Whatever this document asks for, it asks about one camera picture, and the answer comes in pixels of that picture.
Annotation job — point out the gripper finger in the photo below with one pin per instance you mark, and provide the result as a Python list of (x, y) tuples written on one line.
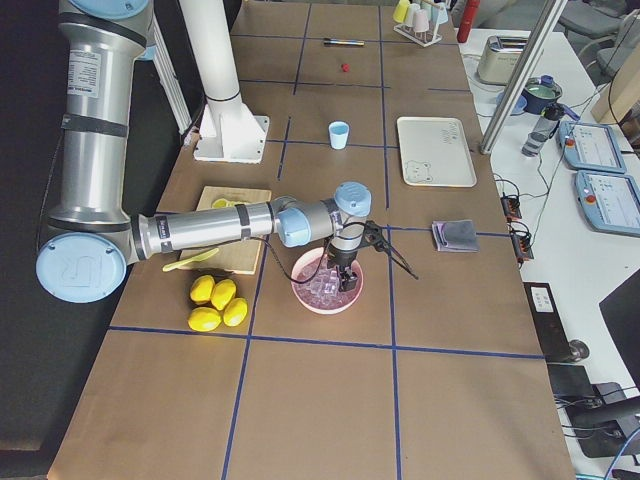
[(353, 279), (345, 279)]

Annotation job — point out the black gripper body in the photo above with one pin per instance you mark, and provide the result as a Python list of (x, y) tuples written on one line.
[(342, 259)]

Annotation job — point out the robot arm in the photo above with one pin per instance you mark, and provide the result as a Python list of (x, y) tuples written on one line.
[(106, 218)]

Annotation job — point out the clear ice cubes pile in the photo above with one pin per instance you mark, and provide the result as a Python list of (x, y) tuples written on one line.
[(322, 291)]

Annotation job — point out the light blue plastic cup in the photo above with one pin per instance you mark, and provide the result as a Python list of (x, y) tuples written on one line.
[(338, 132)]

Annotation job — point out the pink cup on rack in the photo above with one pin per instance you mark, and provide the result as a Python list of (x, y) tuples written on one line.
[(420, 21)]

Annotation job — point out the yellow cup on rack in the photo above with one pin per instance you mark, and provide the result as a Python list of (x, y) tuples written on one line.
[(400, 11)]

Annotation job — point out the pink bowl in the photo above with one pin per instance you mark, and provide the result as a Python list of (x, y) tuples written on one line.
[(309, 256)]

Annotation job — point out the wooden cutting board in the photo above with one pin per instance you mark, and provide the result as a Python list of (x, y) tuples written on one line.
[(239, 257)]

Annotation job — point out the folded grey cloth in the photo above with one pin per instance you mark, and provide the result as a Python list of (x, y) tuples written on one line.
[(455, 236)]

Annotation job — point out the lemon slices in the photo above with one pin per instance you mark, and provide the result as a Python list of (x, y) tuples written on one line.
[(221, 203)]

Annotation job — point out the cream bear serving tray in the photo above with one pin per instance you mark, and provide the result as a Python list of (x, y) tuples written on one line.
[(434, 152)]

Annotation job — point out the clear water bottle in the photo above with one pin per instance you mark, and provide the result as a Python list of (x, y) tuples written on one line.
[(544, 129)]

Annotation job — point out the blue pot with lid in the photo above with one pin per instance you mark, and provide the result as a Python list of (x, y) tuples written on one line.
[(539, 92)]

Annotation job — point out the steel toaster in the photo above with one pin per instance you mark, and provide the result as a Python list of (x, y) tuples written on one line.
[(499, 58)]

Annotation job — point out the blue teach pendant near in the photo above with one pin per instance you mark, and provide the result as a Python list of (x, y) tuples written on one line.
[(610, 201)]

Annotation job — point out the blue teach pendant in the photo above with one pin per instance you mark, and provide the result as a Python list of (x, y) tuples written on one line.
[(589, 146), (610, 201)]

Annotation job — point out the blue teach pendant far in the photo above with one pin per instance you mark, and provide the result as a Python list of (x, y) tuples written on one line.
[(589, 146)]

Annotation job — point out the red bottle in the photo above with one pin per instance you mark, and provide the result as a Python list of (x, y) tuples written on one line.
[(469, 12)]

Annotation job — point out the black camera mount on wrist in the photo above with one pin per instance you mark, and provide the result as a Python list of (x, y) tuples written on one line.
[(372, 236)]

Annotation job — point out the steel muddler black handle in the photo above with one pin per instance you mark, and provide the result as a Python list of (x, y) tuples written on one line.
[(343, 42)]

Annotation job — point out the white wire cup rack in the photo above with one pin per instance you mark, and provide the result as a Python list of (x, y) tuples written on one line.
[(438, 16)]

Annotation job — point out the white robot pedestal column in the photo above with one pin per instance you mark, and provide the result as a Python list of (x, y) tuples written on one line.
[(208, 33)]

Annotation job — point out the aluminium frame post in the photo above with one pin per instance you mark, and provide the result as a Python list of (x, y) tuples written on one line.
[(544, 26)]

